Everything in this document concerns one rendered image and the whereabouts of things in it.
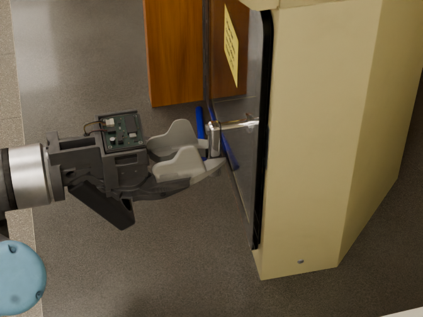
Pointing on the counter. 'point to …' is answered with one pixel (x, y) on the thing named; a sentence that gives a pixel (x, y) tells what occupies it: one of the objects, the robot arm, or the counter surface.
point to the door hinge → (204, 48)
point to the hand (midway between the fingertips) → (213, 158)
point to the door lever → (214, 137)
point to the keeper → (267, 146)
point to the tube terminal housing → (334, 124)
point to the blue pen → (200, 125)
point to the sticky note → (231, 45)
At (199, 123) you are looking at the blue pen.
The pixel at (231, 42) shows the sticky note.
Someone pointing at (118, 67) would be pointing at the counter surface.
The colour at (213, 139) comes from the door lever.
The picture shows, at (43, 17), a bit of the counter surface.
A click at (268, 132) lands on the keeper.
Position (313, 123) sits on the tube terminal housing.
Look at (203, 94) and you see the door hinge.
